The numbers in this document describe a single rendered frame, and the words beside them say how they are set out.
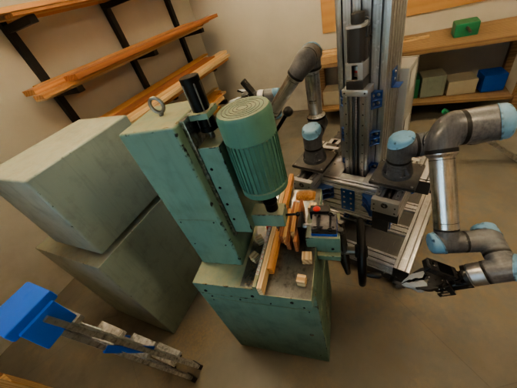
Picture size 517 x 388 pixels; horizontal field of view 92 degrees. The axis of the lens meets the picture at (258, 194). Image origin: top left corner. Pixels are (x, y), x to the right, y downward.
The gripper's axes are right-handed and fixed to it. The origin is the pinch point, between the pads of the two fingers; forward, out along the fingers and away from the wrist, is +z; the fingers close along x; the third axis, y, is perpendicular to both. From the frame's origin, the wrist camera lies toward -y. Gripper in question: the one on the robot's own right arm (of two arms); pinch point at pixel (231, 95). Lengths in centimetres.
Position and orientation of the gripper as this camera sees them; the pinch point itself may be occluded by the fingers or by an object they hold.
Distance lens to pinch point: 186.6
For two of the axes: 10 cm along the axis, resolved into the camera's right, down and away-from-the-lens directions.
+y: 3.0, 6.4, 7.1
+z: -8.9, -0.8, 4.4
